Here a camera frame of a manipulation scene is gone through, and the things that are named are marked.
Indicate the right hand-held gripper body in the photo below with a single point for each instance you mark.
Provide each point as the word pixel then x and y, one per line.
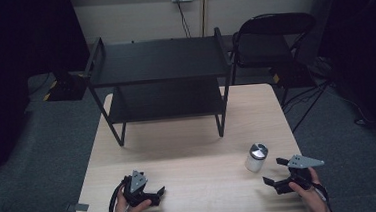
pixel 300 162

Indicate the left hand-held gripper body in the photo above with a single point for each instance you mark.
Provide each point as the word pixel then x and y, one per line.
pixel 138 183

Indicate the white jar with silver lid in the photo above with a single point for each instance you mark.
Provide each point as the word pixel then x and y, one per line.
pixel 255 161

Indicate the black two-tier shelf rack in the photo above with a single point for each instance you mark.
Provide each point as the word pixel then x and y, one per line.
pixel 159 59

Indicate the person's right hand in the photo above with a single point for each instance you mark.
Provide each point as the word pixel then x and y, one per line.
pixel 314 199

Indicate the black stand legs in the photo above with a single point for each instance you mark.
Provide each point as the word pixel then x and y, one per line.
pixel 309 106

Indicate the grey tape strip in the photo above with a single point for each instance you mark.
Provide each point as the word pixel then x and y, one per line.
pixel 78 207

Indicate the black box with yellow label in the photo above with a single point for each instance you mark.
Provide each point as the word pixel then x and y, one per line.
pixel 292 77

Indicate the black box with yellow stripes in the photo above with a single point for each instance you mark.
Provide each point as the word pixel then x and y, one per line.
pixel 66 89

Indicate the black folding chair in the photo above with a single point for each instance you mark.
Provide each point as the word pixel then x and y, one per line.
pixel 262 47

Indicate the dark curtain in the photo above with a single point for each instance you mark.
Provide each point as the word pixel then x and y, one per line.
pixel 12 64
pixel 365 40

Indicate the beige wall conduit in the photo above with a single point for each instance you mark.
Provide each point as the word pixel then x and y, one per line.
pixel 204 14

